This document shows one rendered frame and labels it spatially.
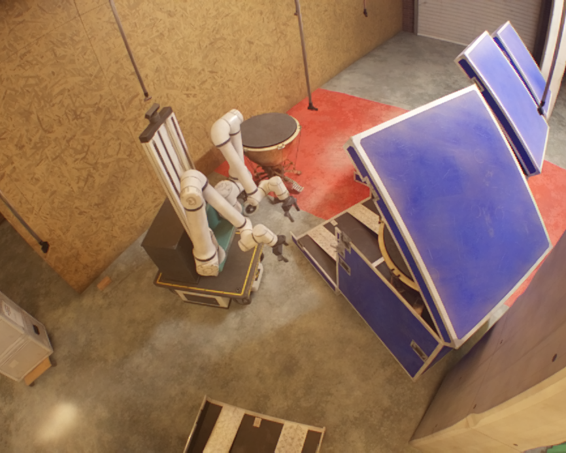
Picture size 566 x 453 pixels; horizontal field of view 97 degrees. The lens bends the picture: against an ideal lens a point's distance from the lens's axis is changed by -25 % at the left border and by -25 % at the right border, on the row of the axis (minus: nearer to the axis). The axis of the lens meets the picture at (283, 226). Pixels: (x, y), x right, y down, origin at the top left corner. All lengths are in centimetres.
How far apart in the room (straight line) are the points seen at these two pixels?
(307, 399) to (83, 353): 227
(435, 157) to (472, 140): 33
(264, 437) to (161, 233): 178
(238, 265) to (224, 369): 91
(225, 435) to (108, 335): 161
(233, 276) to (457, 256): 186
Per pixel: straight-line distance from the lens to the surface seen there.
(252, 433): 272
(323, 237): 332
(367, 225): 338
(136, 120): 363
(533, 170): 299
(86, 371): 360
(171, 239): 265
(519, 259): 212
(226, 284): 286
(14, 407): 425
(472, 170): 193
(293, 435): 264
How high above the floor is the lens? 265
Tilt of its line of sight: 48 degrees down
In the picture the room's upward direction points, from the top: 13 degrees counter-clockwise
